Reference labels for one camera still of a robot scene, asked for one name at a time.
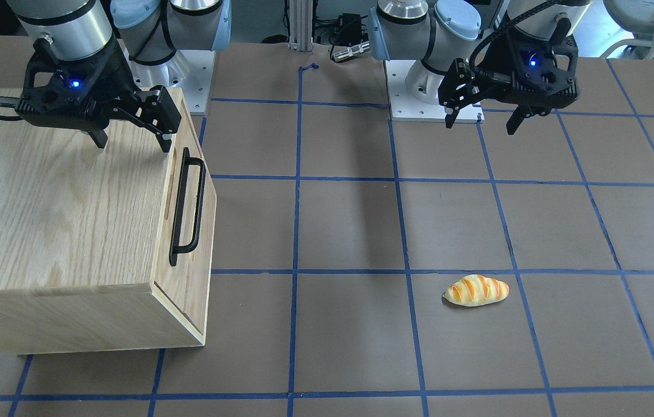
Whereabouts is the black gripper over cabinet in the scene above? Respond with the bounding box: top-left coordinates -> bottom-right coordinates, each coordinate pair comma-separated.
15,39 -> 182,153

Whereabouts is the black gripper away from cabinet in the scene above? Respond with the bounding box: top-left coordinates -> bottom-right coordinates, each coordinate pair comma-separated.
439,29 -> 579,135

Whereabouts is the black drawer handle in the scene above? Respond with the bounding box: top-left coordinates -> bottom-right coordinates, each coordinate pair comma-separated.
168,147 -> 207,267

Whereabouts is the silver robot arm over cabinet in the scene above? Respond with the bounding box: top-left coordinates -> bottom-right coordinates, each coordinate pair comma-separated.
0,1 -> 232,152

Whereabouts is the wooden drawer cabinet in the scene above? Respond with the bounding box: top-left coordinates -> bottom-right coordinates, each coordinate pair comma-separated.
0,88 -> 188,354

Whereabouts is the toy bread loaf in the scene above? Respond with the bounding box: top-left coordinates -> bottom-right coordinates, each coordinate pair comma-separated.
442,274 -> 510,307

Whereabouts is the white office chair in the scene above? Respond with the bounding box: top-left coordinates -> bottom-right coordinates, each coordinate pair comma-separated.
600,0 -> 654,67

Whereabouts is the white arm base plate near cabinet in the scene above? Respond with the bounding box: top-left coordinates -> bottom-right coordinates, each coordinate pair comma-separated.
130,50 -> 216,116

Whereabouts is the silver cable connector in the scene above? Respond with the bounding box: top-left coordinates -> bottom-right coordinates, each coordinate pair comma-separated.
330,41 -> 371,63

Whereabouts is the aluminium frame post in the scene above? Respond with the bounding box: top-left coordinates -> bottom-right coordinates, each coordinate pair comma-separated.
287,0 -> 314,54

